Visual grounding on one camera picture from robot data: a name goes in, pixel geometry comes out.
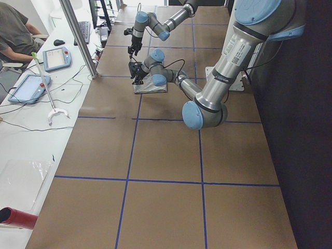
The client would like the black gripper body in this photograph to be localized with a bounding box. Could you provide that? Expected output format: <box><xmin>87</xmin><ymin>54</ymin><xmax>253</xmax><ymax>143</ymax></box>
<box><xmin>129</xmin><ymin>36</ymin><xmax>143</xmax><ymax>52</ymax></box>
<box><xmin>129</xmin><ymin>62</ymin><xmax>145</xmax><ymax>80</ymax></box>

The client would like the navy white striped polo shirt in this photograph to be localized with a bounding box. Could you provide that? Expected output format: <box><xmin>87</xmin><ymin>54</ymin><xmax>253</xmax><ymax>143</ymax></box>
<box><xmin>133</xmin><ymin>73</ymin><xmax>168</xmax><ymax>94</ymax></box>

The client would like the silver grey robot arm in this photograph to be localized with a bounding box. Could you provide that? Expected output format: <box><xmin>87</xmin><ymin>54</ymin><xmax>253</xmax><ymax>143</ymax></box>
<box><xmin>129</xmin><ymin>0</ymin><xmax>307</xmax><ymax>130</ymax></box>
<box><xmin>124</xmin><ymin>0</ymin><xmax>200</xmax><ymax>57</ymax></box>

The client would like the black keyboard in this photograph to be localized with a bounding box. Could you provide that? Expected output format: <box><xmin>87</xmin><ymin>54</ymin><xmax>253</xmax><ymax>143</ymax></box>
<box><xmin>78</xmin><ymin>21</ymin><xmax>91</xmax><ymax>44</ymax></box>

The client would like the blue teach pendant far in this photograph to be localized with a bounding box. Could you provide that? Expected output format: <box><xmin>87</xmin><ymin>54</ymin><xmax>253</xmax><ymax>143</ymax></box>
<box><xmin>43</xmin><ymin>47</ymin><xmax>72</xmax><ymax>73</ymax></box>

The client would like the blue teach pendant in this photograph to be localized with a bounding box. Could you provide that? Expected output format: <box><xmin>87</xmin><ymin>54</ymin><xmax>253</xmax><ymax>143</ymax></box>
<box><xmin>8</xmin><ymin>74</ymin><xmax>45</xmax><ymax>104</ymax></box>
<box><xmin>43</xmin><ymin>47</ymin><xmax>72</xmax><ymax>73</ymax></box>

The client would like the black computer mouse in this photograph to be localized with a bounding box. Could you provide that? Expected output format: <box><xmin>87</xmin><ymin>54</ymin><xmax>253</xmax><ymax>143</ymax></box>
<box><xmin>53</xmin><ymin>39</ymin><xmax>65</xmax><ymax>46</ymax></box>

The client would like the white reacher grabber tool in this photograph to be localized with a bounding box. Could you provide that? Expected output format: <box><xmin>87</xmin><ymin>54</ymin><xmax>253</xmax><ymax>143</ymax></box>
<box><xmin>32</xmin><ymin>52</ymin><xmax>70</xmax><ymax>126</ymax></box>

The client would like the blue teach pendant near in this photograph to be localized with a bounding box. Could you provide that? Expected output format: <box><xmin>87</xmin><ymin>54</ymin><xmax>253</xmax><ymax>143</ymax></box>
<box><xmin>8</xmin><ymin>74</ymin><xmax>45</xmax><ymax>104</ymax></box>

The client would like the seated person in grey shirt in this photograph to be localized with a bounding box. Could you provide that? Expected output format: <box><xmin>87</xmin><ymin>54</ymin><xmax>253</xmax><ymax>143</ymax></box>
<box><xmin>1</xmin><ymin>2</ymin><xmax>42</xmax><ymax>66</ymax></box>

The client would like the clear plastic sheet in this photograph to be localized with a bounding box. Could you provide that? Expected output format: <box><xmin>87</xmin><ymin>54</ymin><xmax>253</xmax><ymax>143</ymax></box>
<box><xmin>1</xmin><ymin>160</ymin><xmax>53</xmax><ymax>212</ymax></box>

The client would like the red cylinder tube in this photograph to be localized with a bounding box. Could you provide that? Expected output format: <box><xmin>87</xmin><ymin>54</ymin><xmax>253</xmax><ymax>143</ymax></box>
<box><xmin>1</xmin><ymin>207</ymin><xmax>38</xmax><ymax>230</ymax></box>

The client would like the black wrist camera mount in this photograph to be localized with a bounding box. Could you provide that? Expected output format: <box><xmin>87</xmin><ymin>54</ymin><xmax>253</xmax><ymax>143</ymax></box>
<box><xmin>123</xmin><ymin>28</ymin><xmax>133</xmax><ymax>36</ymax></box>

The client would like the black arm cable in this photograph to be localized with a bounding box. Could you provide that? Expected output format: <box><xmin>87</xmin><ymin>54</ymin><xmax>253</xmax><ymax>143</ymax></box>
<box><xmin>163</xmin><ymin>59</ymin><xmax>186</xmax><ymax>78</ymax></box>

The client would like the aluminium frame post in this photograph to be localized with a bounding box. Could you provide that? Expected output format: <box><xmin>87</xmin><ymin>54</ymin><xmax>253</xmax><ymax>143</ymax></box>
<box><xmin>59</xmin><ymin>0</ymin><xmax>98</xmax><ymax>79</ymax></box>

